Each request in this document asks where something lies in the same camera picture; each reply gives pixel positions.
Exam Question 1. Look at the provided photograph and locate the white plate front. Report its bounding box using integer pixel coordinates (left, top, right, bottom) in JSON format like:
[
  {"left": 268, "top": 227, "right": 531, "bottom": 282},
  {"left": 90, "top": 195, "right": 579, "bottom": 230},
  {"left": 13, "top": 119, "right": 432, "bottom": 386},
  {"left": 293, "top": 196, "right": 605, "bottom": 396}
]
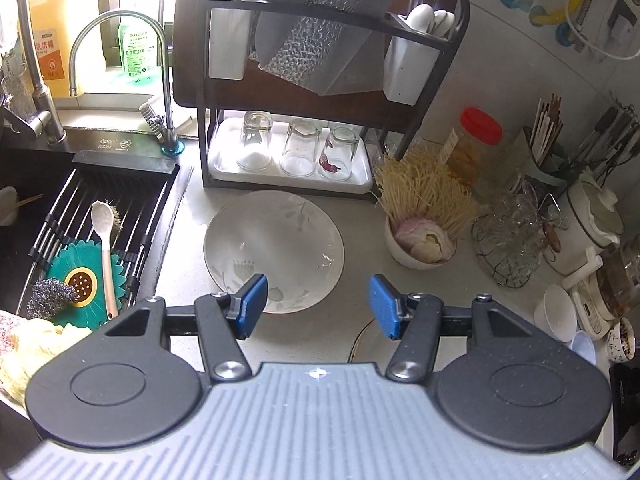
[{"left": 347, "top": 318, "right": 399, "bottom": 372}]

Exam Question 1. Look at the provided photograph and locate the white plate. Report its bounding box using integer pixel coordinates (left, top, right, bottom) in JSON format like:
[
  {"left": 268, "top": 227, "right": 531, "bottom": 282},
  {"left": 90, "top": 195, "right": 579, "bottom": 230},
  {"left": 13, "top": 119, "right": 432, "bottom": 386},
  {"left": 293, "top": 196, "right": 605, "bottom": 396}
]
[
  {"left": 347, "top": 318, "right": 399, "bottom": 372},
  {"left": 203, "top": 191, "right": 345, "bottom": 314}
]

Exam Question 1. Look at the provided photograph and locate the patterned bowl with beans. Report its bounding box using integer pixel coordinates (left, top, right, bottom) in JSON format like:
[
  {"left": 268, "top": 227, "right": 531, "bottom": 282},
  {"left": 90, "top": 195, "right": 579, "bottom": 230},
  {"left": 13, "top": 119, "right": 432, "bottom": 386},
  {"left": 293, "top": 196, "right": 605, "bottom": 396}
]
[{"left": 605, "top": 318, "right": 636, "bottom": 363}]

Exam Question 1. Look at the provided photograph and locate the light blue bowl right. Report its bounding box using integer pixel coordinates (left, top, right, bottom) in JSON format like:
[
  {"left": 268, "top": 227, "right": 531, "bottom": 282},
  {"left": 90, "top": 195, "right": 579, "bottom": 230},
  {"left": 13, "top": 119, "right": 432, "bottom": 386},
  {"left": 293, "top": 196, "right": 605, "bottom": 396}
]
[{"left": 568, "top": 330, "right": 597, "bottom": 366}]

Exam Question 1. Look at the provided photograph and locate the bowl with garlic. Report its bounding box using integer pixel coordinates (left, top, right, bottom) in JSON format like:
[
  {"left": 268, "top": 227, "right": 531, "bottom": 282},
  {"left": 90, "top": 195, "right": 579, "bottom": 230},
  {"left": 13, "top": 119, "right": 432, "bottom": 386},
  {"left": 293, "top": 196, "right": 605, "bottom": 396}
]
[{"left": 384, "top": 218, "right": 458, "bottom": 271}]

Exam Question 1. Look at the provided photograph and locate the glass health pot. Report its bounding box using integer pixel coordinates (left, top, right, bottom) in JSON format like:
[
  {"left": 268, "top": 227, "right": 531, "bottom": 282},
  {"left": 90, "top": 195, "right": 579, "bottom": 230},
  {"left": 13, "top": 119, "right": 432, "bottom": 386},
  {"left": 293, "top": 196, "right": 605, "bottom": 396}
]
[{"left": 562, "top": 234, "right": 639, "bottom": 340}]

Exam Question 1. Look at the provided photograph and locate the white small bowl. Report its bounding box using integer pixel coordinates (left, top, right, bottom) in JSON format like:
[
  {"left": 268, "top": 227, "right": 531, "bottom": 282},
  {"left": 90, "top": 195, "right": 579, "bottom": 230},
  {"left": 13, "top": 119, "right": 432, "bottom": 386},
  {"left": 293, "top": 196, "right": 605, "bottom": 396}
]
[{"left": 534, "top": 285, "right": 578, "bottom": 342}]

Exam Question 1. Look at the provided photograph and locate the white plate rear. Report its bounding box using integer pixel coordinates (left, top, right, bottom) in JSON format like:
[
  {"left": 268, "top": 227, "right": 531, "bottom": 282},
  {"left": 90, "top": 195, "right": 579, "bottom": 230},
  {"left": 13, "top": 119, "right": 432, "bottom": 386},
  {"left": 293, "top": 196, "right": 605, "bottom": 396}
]
[{"left": 203, "top": 191, "right": 345, "bottom": 314}]

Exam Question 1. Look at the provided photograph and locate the bundle of dry noodles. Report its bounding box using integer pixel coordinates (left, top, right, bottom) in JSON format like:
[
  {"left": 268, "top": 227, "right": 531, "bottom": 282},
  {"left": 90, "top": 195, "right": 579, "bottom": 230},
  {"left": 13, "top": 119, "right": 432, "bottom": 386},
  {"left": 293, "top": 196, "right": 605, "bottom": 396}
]
[{"left": 373, "top": 141, "right": 478, "bottom": 240}]

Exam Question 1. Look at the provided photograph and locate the green sunflower mat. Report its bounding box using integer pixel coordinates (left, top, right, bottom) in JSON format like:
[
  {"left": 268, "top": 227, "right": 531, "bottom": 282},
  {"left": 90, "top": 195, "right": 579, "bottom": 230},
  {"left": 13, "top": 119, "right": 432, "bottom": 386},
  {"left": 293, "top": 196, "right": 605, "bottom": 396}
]
[{"left": 46, "top": 240, "right": 108, "bottom": 330}]

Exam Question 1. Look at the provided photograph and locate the black roll-up sink rack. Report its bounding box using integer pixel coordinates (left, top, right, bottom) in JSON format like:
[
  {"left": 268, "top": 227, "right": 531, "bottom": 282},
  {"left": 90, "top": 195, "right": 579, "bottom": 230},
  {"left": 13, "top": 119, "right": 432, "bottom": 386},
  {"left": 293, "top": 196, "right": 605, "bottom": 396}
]
[{"left": 16, "top": 151, "right": 180, "bottom": 328}]

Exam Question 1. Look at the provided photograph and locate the white ceramic spoon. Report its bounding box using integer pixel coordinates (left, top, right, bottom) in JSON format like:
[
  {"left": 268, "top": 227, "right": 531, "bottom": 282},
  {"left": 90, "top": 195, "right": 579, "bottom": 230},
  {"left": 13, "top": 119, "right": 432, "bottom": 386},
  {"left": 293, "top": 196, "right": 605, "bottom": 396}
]
[{"left": 91, "top": 200, "right": 118, "bottom": 320}]

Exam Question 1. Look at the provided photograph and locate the left upturned glass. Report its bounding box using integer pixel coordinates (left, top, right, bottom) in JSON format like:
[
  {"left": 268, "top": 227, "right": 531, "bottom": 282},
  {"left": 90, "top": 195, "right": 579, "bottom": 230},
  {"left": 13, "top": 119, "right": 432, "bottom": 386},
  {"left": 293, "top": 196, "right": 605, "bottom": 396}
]
[{"left": 236, "top": 110, "right": 272, "bottom": 172}]

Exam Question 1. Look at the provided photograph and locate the upturned glass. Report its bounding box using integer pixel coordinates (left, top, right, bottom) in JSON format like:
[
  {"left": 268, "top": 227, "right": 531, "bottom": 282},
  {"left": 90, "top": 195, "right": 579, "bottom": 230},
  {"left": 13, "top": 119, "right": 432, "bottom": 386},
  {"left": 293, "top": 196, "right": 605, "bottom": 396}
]
[
  {"left": 318, "top": 125, "right": 359, "bottom": 181},
  {"left": 236, "top": 110, "right": 272, "bottom": 172},
  {"left": 280, "top": 118, "right": 320, "bottom": 178}
]

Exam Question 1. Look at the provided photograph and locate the white rack tray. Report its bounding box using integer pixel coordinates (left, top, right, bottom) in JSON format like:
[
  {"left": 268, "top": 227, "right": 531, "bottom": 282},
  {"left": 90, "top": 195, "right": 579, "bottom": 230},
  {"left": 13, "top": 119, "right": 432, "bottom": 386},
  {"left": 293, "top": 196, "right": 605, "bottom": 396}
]
[{"left": 208, "top": 112, "right": 373, "bottom": 194}]

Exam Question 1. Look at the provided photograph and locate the white electric kettle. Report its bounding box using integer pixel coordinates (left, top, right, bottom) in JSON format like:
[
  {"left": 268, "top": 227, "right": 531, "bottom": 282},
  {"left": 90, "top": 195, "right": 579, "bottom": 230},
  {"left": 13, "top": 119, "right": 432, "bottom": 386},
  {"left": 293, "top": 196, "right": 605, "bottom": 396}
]
[{"left": 544, "top": 172, "right": 624, "bottom": 276}]

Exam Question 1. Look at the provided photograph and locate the right upturned glass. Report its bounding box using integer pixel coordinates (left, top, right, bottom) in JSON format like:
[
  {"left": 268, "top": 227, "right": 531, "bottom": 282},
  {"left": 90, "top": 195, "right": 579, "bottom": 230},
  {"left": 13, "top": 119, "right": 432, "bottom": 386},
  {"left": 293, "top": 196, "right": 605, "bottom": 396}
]
[{"left": 318, "top": 125, "right": 359, "bottom": 181}]

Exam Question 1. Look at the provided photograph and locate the middle upturned glass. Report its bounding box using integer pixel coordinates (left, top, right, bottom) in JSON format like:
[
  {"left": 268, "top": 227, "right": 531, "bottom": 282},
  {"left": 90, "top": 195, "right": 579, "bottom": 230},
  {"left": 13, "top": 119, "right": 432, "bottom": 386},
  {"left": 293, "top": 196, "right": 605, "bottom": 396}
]
[{"left": 280, "top": 118, "right": 320, "bottom": 178}]

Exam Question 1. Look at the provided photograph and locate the steel wool scrubber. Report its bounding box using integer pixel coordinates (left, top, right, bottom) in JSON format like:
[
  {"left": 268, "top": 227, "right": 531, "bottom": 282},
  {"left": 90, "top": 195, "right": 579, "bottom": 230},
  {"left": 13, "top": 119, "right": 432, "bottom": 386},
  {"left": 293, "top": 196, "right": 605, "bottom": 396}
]
[{"left": 25, "top": 278, "right": 77, "bottom": 321}]

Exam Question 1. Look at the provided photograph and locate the curved steel faucet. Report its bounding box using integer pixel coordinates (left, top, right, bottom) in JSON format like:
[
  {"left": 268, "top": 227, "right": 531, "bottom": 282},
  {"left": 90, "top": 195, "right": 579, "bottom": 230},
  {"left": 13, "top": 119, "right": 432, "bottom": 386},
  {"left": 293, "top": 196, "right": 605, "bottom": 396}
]
[{"left": 67, "top": 8, "right": 187, "bottom": 156}]

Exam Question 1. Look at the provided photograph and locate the red lid glass jar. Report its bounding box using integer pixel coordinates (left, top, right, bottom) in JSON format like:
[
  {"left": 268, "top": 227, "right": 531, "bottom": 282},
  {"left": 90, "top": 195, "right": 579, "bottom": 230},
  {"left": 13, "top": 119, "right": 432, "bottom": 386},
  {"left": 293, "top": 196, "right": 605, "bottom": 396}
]
[{"left": 438, "top": 107, "right": 503, "bottom": 188}]

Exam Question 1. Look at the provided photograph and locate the yellow knitted cloth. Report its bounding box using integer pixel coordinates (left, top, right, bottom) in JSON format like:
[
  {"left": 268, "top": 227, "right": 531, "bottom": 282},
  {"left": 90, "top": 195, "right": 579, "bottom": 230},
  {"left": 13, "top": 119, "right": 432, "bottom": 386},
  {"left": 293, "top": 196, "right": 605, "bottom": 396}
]
[{"left": 1, "top": 311, "right": 91, "bottom": 408}]

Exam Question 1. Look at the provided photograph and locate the chopstick holder with chopsticks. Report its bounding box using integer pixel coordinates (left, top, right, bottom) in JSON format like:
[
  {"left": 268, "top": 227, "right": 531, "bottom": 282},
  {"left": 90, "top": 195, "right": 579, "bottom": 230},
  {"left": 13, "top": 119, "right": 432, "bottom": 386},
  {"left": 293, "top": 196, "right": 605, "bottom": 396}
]
[{"left": 523, "top": 93, "right": 564, "bottom": 190}]

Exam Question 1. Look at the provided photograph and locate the wooden ladle in sink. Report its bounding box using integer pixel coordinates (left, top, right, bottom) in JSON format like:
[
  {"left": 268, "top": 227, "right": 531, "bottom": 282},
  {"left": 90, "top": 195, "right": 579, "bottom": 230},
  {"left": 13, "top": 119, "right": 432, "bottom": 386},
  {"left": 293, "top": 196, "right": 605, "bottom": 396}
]
[{"left": 0, "top": 186, "right": 43, "bottom": 228}]

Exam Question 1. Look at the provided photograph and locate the white cutlery holder right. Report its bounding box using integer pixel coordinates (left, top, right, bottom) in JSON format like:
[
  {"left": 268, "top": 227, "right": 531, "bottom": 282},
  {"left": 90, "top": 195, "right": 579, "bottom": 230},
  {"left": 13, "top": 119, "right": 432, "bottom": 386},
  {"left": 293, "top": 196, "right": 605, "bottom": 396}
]
[{"left": 383, "top": 37, "right": 439, "bottom": 106}]

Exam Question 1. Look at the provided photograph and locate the white cutlery holder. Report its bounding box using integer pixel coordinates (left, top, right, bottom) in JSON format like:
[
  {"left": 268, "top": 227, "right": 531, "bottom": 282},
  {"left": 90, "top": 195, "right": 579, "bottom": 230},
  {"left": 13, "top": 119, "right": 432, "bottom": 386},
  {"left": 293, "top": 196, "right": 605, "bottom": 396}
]
[
  {"left": 383, "top": 37, "right": 439, "bottom": 106},
  {"left": 207, "top": 9, "right": 252, "bottom": 80}
]

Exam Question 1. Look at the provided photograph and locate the tall steel faucet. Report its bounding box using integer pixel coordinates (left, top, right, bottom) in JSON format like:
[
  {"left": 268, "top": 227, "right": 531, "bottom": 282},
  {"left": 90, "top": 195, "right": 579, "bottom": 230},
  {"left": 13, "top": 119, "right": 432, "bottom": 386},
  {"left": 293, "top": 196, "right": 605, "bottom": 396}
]
[{"left": 6, "top": 0, "right": 66, "bottom": 145}]

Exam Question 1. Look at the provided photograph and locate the textured glass cutting board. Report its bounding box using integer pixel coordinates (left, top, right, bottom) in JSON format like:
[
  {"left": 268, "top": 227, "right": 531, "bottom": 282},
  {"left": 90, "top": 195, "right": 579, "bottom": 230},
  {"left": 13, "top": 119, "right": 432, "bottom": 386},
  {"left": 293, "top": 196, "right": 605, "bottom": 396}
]
[{"left": 255, "top": 0, "right": 393, "bottom": 96}]

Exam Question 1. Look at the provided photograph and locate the white cutlery holder left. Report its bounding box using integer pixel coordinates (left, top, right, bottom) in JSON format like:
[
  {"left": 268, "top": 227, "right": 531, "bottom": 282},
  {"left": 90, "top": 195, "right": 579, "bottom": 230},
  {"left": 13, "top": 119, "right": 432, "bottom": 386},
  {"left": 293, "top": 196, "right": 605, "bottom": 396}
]
[{"left": 207, "top": 9, "right": 252, "bottom": 80}]

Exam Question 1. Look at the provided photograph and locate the green detergent bottle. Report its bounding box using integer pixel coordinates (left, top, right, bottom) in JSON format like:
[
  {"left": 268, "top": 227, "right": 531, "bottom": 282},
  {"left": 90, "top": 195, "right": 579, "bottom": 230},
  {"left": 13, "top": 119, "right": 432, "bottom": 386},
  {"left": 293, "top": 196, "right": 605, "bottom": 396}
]
[{"left": 118, "top": 18, "right": 157, "bottom": 84}]

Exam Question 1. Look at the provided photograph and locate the black dish rack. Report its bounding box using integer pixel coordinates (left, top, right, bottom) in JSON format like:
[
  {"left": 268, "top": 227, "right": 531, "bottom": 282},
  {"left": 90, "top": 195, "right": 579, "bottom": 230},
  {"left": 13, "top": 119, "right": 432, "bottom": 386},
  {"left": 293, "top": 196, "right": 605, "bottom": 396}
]
[{"left": 172, "top": 0, "right": 471, "bottom": 198}]

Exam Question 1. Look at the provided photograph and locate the yellow detergent bottle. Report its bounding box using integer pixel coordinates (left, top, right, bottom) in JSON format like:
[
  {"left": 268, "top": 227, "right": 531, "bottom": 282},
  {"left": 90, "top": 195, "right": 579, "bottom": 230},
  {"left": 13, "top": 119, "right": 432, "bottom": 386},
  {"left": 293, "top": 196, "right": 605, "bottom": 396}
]
[{"left": 28, "top": 0, "right": 99, "bottom": 99}]

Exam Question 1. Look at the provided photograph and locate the wire basket with glassware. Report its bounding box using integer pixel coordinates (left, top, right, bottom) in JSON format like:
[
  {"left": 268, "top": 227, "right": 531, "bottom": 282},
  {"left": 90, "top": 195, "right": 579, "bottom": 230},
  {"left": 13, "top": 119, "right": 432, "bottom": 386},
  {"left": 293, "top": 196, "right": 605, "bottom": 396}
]
[{"left": 471, "top": 178, "right": 561, "bottom": 289}]

